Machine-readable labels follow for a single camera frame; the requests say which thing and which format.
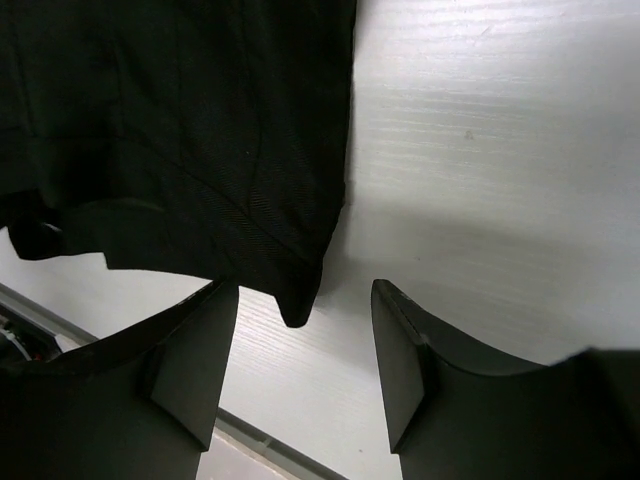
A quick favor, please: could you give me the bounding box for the black pleated skirt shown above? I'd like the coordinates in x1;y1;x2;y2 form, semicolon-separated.
1;1;357;328

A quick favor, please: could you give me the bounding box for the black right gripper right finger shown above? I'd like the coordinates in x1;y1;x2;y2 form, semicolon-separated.
371;279;639;479

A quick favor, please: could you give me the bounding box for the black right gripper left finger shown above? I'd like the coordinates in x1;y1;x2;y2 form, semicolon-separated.
0;279;240;480

